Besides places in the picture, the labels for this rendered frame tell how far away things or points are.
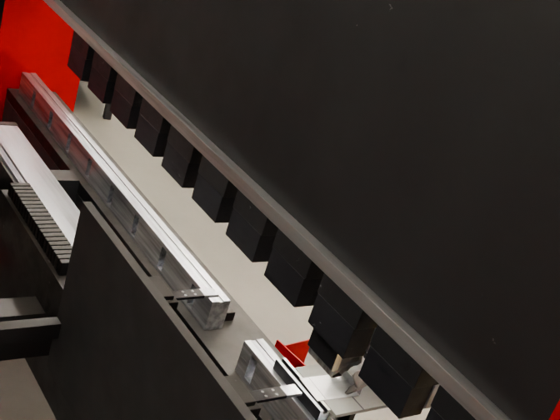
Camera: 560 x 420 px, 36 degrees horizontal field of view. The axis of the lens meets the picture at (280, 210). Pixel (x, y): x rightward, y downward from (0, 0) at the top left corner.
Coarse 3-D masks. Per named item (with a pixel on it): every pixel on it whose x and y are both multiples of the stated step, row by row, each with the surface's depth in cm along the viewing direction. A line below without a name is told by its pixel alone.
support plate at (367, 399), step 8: (296, 368) 212; (304, 368) 213; (312, 368) 214; (320, 368) 215; (352, 368) 219; (360, 368) 220; (304, 376) 210; (312, 376) 211; (368, 392) 211; (328, 400) 204; (336, 400) 205; (344, 400) 206; (352, 400) 207; (360, 400) 207; (368, 400) 208; (376, 400) 209; (336, 408) 202; (344, 408) 203; (352, 408) 203; (360, 408) 204; (368, 408) 206; (376, 408) 207; (336, 416) 200
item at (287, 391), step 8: (232, 376) 195; (232, 384) 192; (240, 384) 193; (240, 392) 190; (248, 392) 191; (256, 392) 197; (264, 392) 198; (272, 392) 199; (280, 392) 200; (288, 392) 201; (296, 392) 202; (248, 400) 189; (256, 400) 195; (264, 400) 196; (272, 400) 198; (256, 408) 189; (256, 416) 190
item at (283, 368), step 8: (280, 360) 213; (280, 368) 211; (288, 368) 212; (280, 376) 211; (288, 376) 209; (296, 376) 210; (288, 384) 209; (296, 384) 206; (304, 392) 204; (304, 400) 204; (312, 400) 202; (312, 408) 201; (320, 408) 200; (312, 416) 201; (320, 416) 200
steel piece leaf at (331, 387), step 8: (320, 376) 211; (328, 376) 212; (344, 376) 214; (320, 384) 208; (328, 384) 209; (336, 384) 210; (344, 384) 211; (352, 384) 211; (328, 392) 206; (336, 392) 207; (344, 392) 208; (352, 392) 209; (360, 392) 209
